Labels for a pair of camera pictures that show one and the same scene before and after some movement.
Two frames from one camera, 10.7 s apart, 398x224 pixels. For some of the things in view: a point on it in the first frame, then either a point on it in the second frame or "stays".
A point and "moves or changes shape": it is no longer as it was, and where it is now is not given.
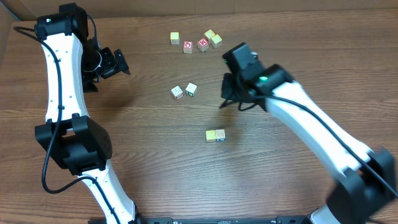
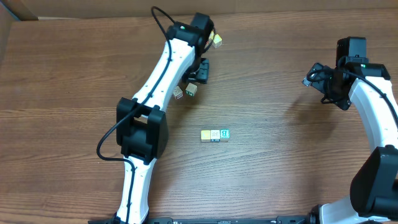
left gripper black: x=115 y=62 -> x=201 y=72
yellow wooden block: x=216 y=41 stays
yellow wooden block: x=209 y=33 stays
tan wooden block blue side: x=220 y=135 moves or changes shape
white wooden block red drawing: x=177 y=93 stays
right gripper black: x=226 y=87 -> x=333 y=94
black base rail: x=295 y=219 stays
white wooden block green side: x=191 y=89 stays
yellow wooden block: x=211 y=135 moves or changes shape
